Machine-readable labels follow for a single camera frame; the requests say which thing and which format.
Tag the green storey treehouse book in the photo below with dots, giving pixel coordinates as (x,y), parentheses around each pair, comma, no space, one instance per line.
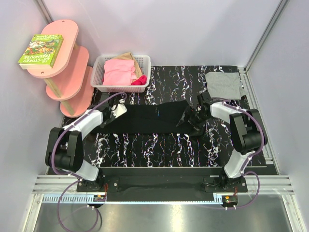
(41,52)

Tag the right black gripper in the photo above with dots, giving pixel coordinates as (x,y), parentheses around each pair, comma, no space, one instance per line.
(197,126)

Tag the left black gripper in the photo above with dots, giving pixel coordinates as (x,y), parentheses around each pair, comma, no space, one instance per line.
(113,117)

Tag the black daisy print t-shirt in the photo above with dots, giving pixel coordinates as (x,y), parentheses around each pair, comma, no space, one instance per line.
(149,119)

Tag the magenta garment in basket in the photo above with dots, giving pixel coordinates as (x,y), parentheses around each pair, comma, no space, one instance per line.
(141,81)

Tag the pink t-shirt in basket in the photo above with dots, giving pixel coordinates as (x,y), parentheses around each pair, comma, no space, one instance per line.
(118,72)

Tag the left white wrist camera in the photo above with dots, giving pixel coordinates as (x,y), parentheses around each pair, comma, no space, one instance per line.
(119,108)

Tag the pink tiered wooden shelf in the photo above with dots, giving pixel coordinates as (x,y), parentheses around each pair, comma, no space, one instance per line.
(68,82)

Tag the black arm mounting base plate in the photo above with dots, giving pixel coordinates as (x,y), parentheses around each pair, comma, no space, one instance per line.
(160,185)

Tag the beige garment in basket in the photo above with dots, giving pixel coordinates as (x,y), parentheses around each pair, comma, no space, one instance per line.
(129,56)

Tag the white plastic laundry basket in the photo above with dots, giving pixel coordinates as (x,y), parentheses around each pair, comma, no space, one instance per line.
(97,75)

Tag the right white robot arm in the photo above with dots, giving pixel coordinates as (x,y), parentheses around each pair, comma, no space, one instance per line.
(248,136)

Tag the folded grey t-shirt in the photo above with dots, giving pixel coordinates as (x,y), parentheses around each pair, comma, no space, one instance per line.
(225,85)

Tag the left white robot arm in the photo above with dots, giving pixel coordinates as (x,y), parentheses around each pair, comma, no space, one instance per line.
(65,151)

